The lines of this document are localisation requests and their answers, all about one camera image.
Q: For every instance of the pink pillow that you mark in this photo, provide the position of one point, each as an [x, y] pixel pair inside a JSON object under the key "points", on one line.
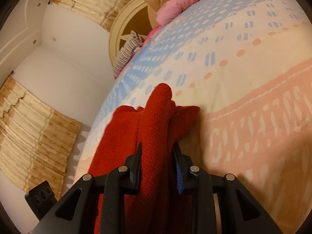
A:
{"points": [[168, 12]]}

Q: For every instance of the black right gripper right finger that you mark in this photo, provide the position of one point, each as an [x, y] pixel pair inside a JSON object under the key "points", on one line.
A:
{"points": [[220, 204]]}

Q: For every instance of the red knitted garment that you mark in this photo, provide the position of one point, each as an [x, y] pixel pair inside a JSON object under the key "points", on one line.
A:
{"points": [[157, 127]]}

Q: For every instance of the beige side window curtain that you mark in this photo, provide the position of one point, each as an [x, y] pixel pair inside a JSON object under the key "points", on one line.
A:
{"points": [[36, 140]]}

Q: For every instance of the striped grey pillow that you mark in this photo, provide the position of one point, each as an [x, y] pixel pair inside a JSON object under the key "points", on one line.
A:
{"points": [[125, 54]]}

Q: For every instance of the cream wooden headboard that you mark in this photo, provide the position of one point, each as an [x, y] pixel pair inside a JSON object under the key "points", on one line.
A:
{"points": [[136, 16]]}

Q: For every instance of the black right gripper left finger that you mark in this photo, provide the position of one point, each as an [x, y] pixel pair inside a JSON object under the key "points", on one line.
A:
{"points": [[91, 196]]}

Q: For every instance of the blue pink patterned bedspread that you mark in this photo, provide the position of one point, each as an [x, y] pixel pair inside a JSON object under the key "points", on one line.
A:
{"points": [[247, 65]]}

